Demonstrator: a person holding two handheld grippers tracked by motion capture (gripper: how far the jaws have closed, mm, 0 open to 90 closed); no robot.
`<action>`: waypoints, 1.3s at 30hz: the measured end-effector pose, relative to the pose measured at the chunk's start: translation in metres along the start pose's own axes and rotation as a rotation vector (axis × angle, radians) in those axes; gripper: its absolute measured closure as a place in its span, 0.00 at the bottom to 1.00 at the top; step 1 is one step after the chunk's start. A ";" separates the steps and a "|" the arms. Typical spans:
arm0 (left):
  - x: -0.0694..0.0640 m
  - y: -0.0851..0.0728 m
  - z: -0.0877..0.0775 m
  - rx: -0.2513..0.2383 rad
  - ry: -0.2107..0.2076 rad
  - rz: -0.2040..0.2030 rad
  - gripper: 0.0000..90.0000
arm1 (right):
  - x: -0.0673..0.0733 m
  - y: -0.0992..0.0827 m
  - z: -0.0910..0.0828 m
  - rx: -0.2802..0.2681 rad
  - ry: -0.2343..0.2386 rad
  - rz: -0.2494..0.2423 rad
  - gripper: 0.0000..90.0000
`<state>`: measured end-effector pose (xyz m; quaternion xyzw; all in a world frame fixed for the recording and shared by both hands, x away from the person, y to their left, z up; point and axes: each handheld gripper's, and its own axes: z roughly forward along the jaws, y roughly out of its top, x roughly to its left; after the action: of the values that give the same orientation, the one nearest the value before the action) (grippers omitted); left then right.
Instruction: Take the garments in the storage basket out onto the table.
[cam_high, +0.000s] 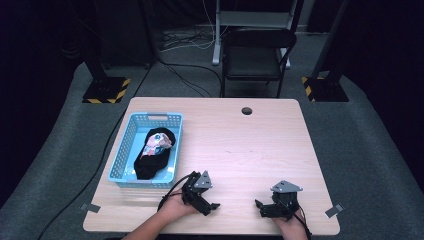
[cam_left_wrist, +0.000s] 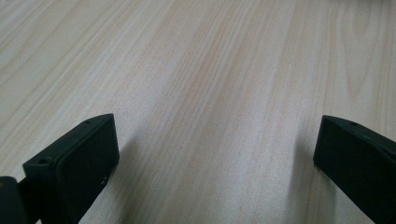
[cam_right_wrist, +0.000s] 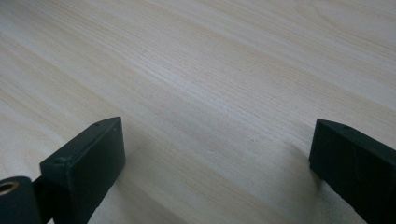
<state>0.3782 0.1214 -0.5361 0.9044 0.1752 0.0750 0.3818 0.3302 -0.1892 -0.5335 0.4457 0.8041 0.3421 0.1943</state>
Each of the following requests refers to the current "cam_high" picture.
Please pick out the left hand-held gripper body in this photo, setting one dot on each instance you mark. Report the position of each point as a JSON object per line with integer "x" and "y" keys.
{"x": 195, "y": 193}

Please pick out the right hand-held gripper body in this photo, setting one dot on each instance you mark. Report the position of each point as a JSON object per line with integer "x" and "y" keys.
{"x": 286, "y": 201}

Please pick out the black printed sock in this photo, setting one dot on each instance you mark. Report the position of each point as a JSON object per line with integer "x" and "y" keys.
{"x": 148, "y": 166}

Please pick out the blue plastic basket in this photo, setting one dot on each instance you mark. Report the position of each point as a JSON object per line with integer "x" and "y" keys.
{"x": 128, "y": 150}

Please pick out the person's right hand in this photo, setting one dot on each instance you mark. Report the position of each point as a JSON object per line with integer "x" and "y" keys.
{"x": 291, "y": 224}

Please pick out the person's left hand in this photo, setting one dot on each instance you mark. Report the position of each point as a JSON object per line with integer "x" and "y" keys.
{"x": 175, "y": 207}

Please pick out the grey tape strip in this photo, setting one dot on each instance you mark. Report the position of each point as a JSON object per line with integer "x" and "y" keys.
{"x": 334, "y": 210}
{"x": 90, "y": 208}

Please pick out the black table grommet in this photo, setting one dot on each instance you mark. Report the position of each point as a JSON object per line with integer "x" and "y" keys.
{"x": 246, "y": 111}

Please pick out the black stand with striped base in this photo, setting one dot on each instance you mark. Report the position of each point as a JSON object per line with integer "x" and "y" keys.
{"x": 326, "y": 88}
{"x": 105, "y": 88}

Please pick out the black folding chair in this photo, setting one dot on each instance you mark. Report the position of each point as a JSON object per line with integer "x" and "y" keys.
{"x": 255, "y": 61}

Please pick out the white metal rack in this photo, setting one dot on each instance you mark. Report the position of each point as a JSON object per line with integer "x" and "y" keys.
{"x": 216, "y": 43}

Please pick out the black equipment cabinet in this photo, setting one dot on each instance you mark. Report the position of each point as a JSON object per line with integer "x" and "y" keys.
{"x": 123, "y": 33}

